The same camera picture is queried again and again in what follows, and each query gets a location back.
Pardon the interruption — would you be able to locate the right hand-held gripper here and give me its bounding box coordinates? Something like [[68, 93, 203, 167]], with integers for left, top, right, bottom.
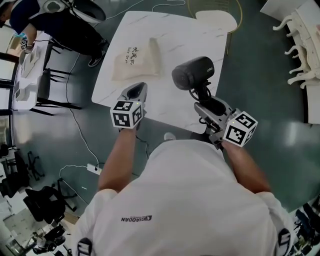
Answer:
[[193, 96, 259, 151]]

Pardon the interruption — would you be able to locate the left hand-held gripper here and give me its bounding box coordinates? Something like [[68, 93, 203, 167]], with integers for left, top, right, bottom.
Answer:
[[109, 81, 149, 131]]

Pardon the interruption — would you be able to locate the beige cloth bag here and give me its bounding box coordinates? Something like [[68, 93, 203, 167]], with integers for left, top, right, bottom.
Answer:
[[110, 37, 166, 82]]

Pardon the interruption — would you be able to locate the black hair dryer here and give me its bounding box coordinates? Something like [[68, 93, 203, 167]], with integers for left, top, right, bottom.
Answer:
[[171, 56, 216, 103]]

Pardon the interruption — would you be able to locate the person's left forearm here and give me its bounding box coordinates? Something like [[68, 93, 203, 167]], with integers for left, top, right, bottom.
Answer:
[[97, 126, 137, 194]]

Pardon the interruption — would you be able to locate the person's right forearm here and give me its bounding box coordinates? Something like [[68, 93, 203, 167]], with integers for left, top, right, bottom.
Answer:
[[223, 140, 272, 195]]

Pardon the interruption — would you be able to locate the white power strip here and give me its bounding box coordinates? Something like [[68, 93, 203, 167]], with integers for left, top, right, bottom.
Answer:
[[86, 163, 104, 175]]

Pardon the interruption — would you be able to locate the black metal chair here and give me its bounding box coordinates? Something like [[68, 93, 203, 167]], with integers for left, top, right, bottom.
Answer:
[[29, 39, 83, 117]]

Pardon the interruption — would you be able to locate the person's white shirt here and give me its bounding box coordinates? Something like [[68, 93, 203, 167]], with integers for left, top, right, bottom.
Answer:
[[71, 139, 296, 256]]

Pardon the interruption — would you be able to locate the white ornate carved furniture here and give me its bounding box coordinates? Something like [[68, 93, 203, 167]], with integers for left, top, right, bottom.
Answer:
[[272, 1, 320, 89]]

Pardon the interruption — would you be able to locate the white side table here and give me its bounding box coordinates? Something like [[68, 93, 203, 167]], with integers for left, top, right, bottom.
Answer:
[[11, 31, 54, 111]]

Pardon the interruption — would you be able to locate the white foam block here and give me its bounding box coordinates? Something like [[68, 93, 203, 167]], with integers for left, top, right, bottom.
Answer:
[[19, 46, 43, 79]]

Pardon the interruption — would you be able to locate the gold chair with white seat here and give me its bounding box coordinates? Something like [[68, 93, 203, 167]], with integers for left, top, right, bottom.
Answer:
[[186, 0, 244, 56]]

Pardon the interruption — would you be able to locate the black office chair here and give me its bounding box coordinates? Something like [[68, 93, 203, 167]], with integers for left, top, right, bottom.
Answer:
[[22, 178, 78, 226]]

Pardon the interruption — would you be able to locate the white power cable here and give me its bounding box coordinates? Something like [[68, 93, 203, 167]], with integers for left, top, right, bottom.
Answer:
[[58, 52, 101, 201]]

